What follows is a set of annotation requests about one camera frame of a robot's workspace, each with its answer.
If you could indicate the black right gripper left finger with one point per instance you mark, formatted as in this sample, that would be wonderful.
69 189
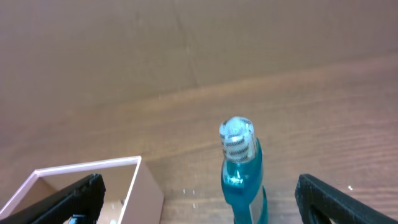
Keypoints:
80 203

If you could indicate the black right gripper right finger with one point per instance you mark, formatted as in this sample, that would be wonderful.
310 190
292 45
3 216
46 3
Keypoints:
320 203

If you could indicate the white cardboard box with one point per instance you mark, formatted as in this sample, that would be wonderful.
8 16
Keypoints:
132 195

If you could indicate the blue mouthwash bottle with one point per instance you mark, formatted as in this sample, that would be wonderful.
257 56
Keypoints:
242 171

